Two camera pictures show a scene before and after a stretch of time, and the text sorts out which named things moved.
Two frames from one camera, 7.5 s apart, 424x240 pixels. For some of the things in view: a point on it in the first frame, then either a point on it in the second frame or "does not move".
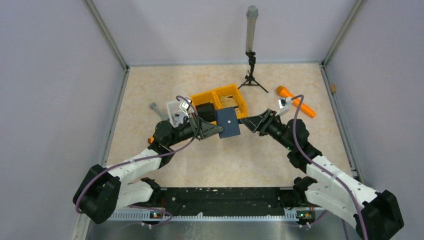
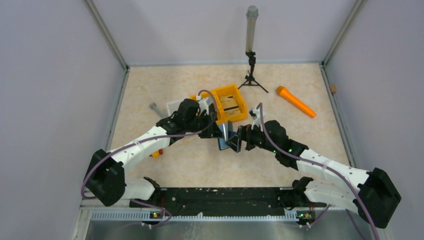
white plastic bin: x=177 y=115 does not move
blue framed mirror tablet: x=227 y=119 -> x=227 y=130
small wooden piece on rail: x=333 y=88 does not move
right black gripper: x=261 y=122 -> x=244 y=133
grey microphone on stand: x=252 y=13 does not move
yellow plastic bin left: x=211 y=97 does not move
